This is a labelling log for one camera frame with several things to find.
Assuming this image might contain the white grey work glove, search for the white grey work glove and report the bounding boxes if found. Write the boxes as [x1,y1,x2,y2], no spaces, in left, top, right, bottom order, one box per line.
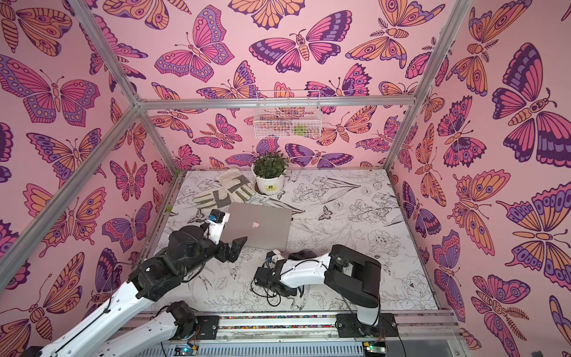
[217,168,257,203]

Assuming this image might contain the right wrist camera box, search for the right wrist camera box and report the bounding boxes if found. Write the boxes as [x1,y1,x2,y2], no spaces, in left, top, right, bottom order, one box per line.
[266,249,286,263]

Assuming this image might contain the white wire wall basket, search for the white wire wall basket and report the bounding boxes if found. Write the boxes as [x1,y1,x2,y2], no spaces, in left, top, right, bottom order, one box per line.
[251,89,323,140]

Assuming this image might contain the aluminium frame struts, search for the aluminium frame struts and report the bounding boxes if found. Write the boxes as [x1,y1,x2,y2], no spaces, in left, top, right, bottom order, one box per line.
[1,1,471,287]

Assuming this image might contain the white green striped work glove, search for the white green striped work glove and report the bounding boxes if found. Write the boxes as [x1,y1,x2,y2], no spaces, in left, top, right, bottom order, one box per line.
[193,189,232,210]

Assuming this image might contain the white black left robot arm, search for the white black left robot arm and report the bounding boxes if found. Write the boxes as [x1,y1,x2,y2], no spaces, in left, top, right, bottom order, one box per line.
[22,226,248,356]

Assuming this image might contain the silver laptop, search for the silver laptop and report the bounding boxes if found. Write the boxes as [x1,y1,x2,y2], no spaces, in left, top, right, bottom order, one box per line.
[221,203,292,251]

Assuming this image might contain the green ball in basket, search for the green ball in basket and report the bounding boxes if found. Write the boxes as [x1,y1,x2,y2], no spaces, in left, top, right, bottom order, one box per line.
[292,125,307,137]

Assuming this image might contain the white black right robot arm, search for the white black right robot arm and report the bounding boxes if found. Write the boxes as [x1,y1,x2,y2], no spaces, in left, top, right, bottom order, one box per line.
[252,245,382,337]

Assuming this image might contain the green plant in white pot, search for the green plant in white pot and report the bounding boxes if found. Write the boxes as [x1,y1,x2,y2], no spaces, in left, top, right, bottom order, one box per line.
[251,151,288,196]

